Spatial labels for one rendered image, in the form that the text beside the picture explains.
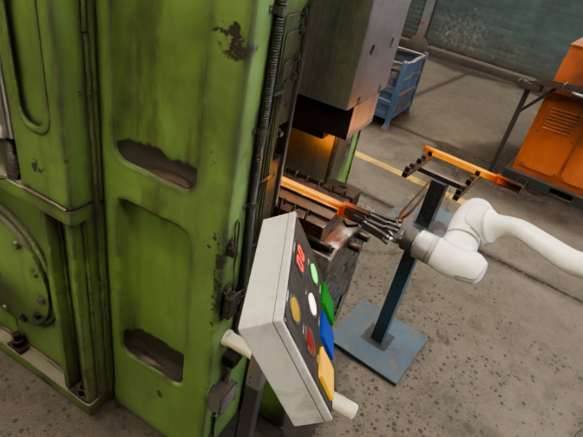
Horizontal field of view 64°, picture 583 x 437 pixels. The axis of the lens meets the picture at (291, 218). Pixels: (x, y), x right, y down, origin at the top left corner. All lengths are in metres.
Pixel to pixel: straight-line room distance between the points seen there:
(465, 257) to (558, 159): 3.46
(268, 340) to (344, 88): 0.65
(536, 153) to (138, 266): 3.93
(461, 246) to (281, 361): 0.75
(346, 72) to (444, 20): 8.03
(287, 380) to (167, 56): 0.78
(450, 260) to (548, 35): 7.53
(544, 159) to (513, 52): 4.28
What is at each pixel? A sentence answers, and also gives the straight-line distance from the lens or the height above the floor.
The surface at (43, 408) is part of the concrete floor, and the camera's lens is 2.17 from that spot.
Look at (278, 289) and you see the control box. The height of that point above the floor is 1.19.
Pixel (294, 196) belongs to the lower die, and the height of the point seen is 0.99.
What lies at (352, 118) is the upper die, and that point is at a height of 1.33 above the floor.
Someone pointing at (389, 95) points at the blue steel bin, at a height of 0.35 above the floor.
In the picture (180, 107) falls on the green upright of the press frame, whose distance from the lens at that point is 1.20.
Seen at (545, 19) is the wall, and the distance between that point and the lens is 8.77.
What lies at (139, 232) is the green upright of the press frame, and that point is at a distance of 1.50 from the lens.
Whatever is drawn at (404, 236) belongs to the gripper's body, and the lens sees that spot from 1.43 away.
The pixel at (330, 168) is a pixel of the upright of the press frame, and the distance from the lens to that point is 1.73.
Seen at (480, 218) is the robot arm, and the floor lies 1.10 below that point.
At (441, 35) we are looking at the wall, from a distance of 9.20.
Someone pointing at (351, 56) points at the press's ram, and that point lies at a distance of 1.16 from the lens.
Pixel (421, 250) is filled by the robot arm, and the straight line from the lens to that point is 1.42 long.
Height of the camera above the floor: 1.75
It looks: 33 degrees down
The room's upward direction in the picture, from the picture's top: 12 degrees clockwise
